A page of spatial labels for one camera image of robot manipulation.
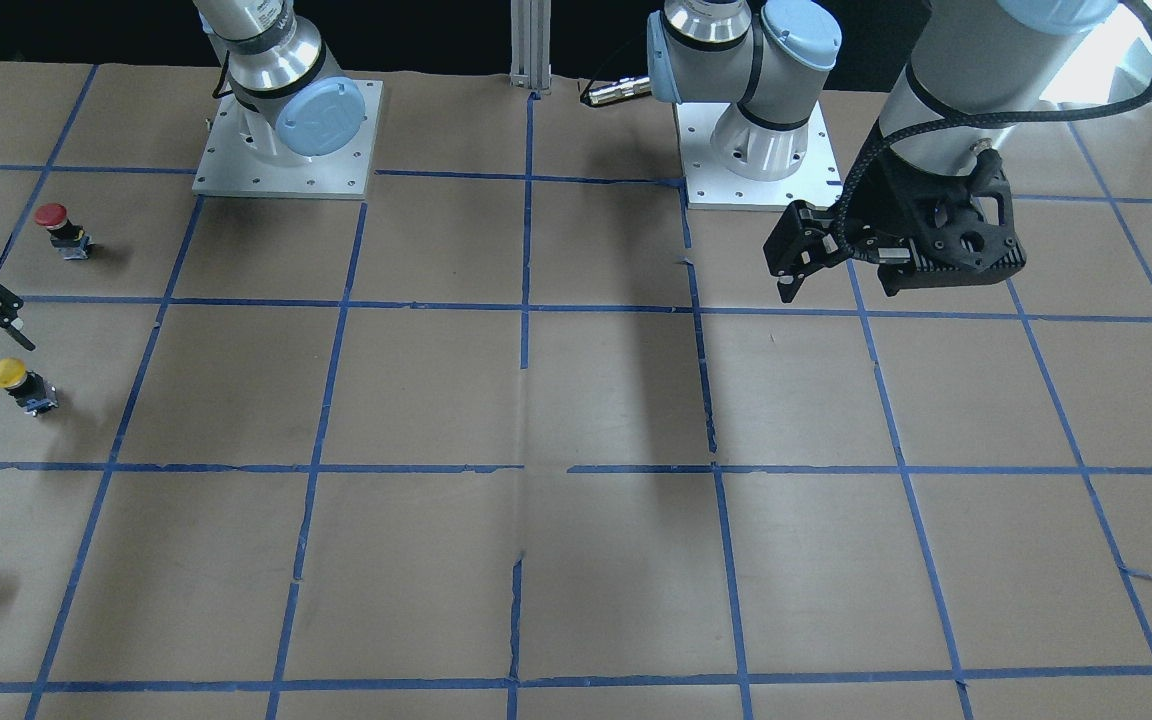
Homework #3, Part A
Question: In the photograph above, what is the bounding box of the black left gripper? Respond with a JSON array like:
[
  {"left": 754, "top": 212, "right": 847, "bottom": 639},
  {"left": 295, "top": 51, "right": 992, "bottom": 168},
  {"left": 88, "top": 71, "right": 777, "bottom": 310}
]
[{"left": 763, "top": 200, "right": 897, "bottom": 304}]

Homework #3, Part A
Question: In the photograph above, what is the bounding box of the yellow push button switch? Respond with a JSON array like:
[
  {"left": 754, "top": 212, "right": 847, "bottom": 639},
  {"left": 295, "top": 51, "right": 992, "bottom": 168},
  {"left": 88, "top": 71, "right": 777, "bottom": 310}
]
[{"left": 0, "top": 357, "right": 59, "bottom": 416}]

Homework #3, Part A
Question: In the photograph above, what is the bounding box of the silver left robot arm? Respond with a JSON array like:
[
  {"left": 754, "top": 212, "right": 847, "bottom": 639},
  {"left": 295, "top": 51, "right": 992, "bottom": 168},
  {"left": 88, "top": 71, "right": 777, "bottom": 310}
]
[{"left": 645, "top": 1, "right": 1115, "bottom": 304}]

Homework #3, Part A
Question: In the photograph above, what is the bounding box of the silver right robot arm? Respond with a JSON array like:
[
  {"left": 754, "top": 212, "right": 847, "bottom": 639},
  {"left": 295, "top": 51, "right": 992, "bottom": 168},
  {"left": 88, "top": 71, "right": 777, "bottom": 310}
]
[{"left": 194, "top": 1, "right": 381, "bottom": 199}]

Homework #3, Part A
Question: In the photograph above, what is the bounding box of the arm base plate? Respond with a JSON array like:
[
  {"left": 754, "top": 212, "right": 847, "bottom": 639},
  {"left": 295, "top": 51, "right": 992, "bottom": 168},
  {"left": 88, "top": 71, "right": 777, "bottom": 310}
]
[
  {"left": 675, "top": 103, "right": 844, "bottom": 211},
  {"left": 192, "top": 79, "right": 387, "bottom": 200}
]

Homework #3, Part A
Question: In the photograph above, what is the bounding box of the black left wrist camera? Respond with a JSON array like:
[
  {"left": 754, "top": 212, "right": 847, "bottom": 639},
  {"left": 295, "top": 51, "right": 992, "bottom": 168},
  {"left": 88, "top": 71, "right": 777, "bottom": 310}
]
[{"left": 850, "top": 149, "right": 1026, "bottom": 297}]

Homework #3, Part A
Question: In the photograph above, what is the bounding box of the red push button switch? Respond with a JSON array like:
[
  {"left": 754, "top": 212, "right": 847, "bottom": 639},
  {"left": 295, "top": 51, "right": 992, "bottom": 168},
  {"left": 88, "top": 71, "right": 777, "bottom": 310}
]
[{"left": 32, "top": 202, "right": 92, "bottom": 262}]

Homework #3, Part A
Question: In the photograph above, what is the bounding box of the aluminium frame post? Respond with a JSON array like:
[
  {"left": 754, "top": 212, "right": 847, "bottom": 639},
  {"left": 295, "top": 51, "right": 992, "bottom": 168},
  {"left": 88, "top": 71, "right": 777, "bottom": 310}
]
[{"left": 509, "top": 0, "right": 552, "bottom": 94}]

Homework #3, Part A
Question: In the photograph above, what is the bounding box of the black braided cable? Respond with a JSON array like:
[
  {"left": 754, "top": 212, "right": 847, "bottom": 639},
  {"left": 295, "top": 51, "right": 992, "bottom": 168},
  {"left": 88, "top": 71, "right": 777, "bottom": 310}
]
[{"left": 829, "top": 0, "right": 1152, "bottom": 263}]

